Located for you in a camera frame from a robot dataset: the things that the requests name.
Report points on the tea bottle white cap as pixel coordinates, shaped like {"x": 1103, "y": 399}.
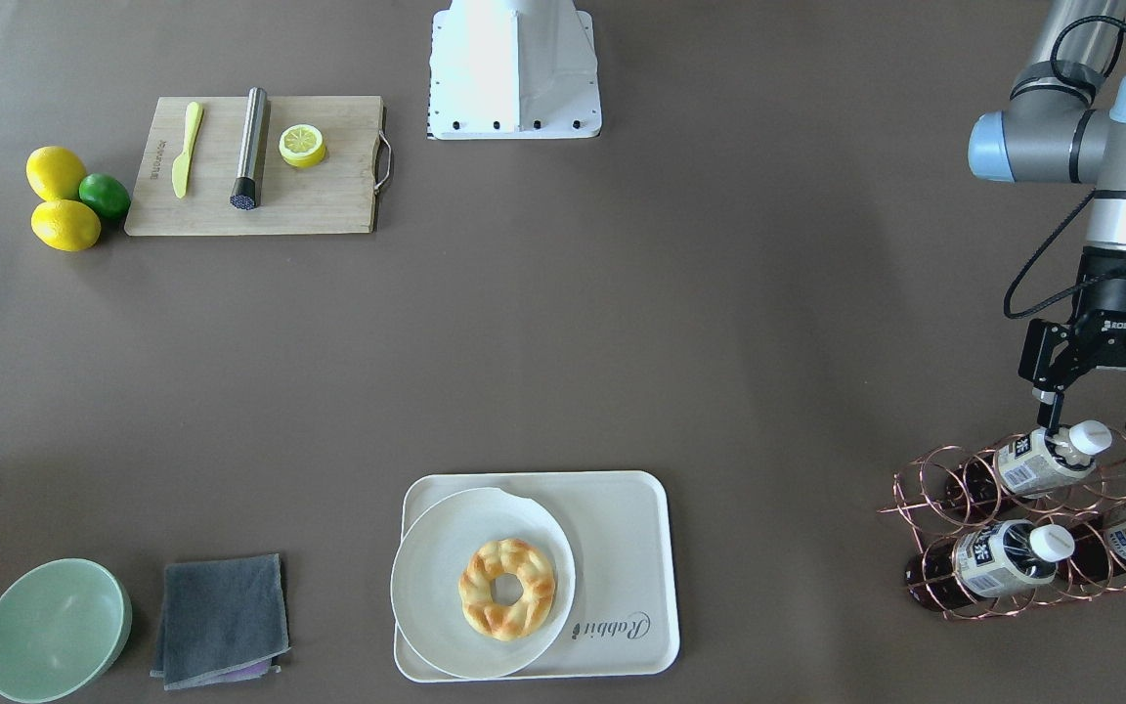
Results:
{"x": 1027, "y": 468}

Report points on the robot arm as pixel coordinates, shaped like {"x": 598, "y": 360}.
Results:
{"x": 1066, "y": 123}

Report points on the tea bottle lower front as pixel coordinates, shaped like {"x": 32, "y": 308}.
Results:
{"x": 1006, "y": 558}

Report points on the cream serving tray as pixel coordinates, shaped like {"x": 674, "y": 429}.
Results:
{"x": 606, "y": 535}

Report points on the white plate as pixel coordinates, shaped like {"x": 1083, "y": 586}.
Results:
{"x": 423, "y": 587}

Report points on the wooden cutting board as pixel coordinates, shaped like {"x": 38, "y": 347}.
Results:
{"x": 335, "y": 197}

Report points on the half lemon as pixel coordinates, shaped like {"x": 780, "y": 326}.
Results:
{"x": 302, "y": 145}

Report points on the metal cylinder tool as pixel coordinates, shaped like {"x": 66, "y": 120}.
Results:
{"x": 245, "y": 191}

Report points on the grey folded cloth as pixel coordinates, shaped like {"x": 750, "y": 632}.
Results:
{"x": 221, "y": 621}

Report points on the yellow plastic knife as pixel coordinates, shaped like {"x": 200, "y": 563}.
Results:
{"x": 181, "y": 168}

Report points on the green lime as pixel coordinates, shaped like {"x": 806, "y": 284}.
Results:
{"x": 107, "y": 196}

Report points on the green ceramic bowl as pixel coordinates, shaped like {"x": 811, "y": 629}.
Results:
{"x": 62, "y": 625}

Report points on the copper wire bottle rack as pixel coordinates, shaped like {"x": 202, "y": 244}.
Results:
{"x": 918, "y": 490}

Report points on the braided ring donut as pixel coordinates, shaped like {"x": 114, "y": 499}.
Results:
{"x": 506, "y": 590}

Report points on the white pedestal column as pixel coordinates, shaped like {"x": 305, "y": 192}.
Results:
{"x": 513, "y": 70}

